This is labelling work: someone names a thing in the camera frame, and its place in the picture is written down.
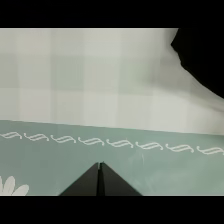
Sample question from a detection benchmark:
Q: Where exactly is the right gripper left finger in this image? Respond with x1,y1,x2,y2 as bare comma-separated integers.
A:
59,162,100,197

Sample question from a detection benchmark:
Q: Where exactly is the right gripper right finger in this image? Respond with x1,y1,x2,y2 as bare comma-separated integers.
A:
99,161,143,197

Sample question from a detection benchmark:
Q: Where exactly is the black shirt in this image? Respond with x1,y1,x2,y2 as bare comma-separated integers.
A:
170,28,224,100

